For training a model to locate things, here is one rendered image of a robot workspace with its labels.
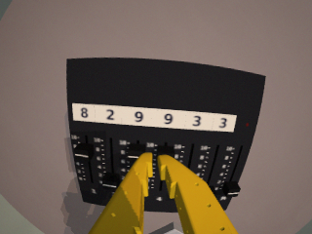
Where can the black lighting desk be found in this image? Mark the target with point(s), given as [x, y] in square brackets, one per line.
[202, 115]

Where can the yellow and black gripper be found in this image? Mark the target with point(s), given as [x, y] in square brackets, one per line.
[198, 209]

